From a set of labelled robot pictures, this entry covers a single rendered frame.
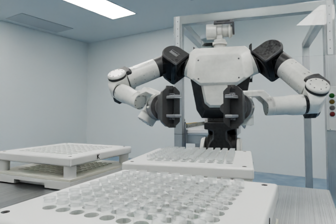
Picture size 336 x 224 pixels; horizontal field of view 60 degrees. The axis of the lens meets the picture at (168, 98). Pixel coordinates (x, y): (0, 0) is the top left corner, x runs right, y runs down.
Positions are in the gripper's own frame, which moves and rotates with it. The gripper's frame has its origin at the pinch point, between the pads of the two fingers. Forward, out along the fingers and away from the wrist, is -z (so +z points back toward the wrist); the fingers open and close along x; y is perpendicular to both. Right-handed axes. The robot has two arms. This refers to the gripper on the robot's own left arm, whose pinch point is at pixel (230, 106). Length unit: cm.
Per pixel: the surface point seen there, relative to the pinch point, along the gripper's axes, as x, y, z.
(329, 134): 15, -36, 119
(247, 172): 11.9, -8.5, -29.8
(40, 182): 17, 36, -32
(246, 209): 11, -11, -52
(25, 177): 16, 41, -32
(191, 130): 15, 51, 120
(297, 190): 18.6, -16.4, -12.2
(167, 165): 11.4, 5.7, -31.7
